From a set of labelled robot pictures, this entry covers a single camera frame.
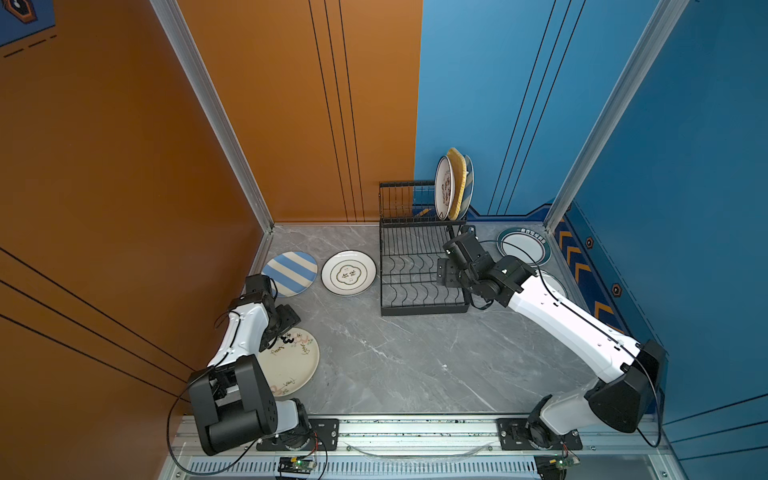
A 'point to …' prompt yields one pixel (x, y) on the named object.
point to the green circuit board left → (295, 465)
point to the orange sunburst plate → (555, 282)
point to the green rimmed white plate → (525, 243)
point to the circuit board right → (562, 462)
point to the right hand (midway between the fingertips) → (454, 269)
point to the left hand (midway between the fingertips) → (284, 324)
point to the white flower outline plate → (349, 272)
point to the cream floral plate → (290, 367)
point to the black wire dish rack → (412, 239)
